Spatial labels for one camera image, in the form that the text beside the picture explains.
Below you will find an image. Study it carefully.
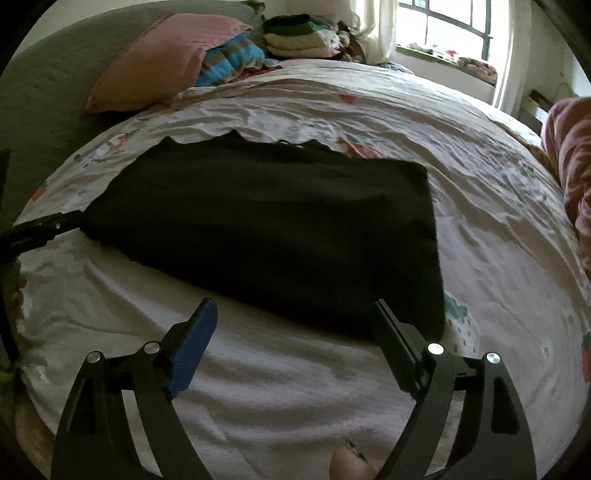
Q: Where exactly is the blue brown striped cloth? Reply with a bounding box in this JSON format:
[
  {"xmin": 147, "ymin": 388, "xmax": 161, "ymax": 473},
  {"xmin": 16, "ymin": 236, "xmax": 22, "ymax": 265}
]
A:
[{"xmin": 194, "ymin": 36, "xmax": 269, "ymax": 88}]

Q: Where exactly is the patterned cloth on windowsill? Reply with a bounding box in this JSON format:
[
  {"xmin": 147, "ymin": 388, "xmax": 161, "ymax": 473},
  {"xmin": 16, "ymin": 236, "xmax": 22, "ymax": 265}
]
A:
[{"xmin": 455, "ymin": 55, "xmax": 499, "ymax": 85}]

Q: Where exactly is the pink pillow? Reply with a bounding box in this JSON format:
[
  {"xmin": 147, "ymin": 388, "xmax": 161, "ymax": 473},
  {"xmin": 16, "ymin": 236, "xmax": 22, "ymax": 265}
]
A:
[{"xmin": 84, "ymin": 13, "xmax": 253, "ymax": 115}]

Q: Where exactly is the white curtain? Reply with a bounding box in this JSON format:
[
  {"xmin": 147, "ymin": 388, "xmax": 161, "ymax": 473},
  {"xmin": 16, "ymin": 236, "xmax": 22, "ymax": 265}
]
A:
[{"xmin": 350, "ymin": 0, "xmax": 402, "ymax": 65}]

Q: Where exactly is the window with dark frame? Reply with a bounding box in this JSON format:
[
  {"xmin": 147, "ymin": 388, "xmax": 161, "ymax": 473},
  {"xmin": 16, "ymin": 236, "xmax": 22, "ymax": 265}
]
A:
[{"xmin": 394, "ymin": 0, "xmax": 514, "ymax": 86}]

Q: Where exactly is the green quilted blanket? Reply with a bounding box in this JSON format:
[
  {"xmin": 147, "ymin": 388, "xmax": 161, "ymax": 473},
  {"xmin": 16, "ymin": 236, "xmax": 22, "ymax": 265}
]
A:
[{"xmin": 0, "ymin": 0, "xmax": 265, "ymax": 234}]

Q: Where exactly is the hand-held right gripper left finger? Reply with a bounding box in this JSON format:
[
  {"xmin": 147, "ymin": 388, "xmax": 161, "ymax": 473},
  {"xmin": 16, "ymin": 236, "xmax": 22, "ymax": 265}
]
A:
[{"xmin": 50, "ymin": 298, "xmax": 219, "ymax": 480}]

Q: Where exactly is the person's right hand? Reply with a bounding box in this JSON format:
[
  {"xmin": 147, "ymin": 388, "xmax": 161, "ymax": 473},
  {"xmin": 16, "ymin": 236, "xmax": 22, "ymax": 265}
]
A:
[{"xmin": 329, "ymin": 440, "xmax": 376, "ymax": 480}]

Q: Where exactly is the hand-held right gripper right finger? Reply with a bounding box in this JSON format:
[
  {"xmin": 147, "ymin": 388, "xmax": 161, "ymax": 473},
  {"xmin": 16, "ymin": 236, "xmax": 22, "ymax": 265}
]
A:
[{"xmin": 369, "ymin": 299, "xmax": 539, "ymax": 480}]

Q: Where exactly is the pink striped cloth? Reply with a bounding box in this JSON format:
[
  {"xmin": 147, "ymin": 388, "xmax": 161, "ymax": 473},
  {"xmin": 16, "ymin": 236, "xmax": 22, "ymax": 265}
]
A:
[{"xmin": 540, "ymin": 96, "xmax": 591, "ymax": 280}]

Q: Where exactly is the black printed t-shirt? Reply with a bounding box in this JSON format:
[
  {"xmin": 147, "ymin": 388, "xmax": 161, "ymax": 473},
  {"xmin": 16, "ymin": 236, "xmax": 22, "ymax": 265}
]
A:
[{"xmin": 78, "ymin": 129, "xmax": 448, "ymax": 346}]

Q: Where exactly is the stack of folded clothes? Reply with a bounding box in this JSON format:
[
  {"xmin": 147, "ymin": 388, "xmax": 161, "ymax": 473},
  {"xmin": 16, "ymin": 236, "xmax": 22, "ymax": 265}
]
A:
[{"xmin": 262, "ymin": 14, "xmax": 366, "ymax": 62}]

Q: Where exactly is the white printed bed sheet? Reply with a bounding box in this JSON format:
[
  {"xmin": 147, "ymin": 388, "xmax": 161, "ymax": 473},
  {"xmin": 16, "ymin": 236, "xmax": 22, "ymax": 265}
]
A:
[{"xmin": 11, "ymin": 58, "xmax": 591, "ymax": 480}]

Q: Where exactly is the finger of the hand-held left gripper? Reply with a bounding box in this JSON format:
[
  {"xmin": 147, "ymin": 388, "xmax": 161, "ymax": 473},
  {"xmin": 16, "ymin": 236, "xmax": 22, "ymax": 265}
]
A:
[{"xmin": 0, "ymin": 210, "xmax": 88, "ymax": 254}]

